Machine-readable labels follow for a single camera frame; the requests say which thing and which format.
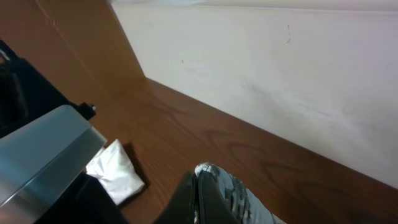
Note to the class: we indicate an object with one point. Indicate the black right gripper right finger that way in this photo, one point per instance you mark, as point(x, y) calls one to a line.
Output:
point(212, 209)

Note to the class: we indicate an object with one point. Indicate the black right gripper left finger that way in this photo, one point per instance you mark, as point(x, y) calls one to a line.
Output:
point(181, 206)

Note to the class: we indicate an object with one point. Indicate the white fern print dress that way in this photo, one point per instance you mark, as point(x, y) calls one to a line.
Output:
point(240, 201)

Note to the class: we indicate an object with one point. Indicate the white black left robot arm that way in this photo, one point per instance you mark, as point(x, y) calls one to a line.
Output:
point(46, 143)

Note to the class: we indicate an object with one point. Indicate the white folded shirt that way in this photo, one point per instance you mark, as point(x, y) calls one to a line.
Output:
point(115, 172)

